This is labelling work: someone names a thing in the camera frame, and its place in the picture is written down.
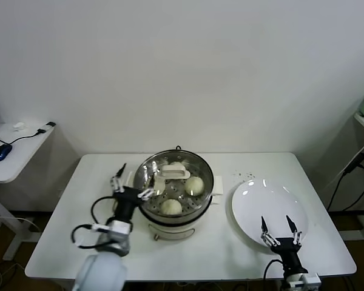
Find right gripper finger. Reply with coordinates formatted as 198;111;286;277
260;215;280;246
285;215;303;245

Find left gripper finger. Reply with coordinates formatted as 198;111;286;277
109;163;127;193
137;177;158;201

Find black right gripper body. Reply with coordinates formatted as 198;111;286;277
271;237;308;273

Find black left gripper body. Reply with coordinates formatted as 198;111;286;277
113;186;142;224

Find glass lid with white handle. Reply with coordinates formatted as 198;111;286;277
133;150;215;219

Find stainless steel steamer basket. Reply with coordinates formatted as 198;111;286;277
124;149;226;221

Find white round plate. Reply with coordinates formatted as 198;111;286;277
232;178;309;249

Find white electric cooker pot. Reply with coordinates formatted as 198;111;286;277
138;193;222;242

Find scattered dark crumbs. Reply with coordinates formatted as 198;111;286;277
232;171;257;182

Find white side desk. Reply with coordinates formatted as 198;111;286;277
0;122;57;261

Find blue computer mouse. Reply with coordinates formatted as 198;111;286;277
0;143;14;162

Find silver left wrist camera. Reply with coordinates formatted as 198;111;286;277
92;220;133;236

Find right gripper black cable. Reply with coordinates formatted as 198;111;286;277
263;259;285;281

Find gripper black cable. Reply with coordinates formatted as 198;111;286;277
263;259;285;281
72;195;118;250

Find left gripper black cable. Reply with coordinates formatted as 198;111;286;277
72;195;118;250

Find white floor cable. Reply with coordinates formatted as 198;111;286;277
0;213;42;233

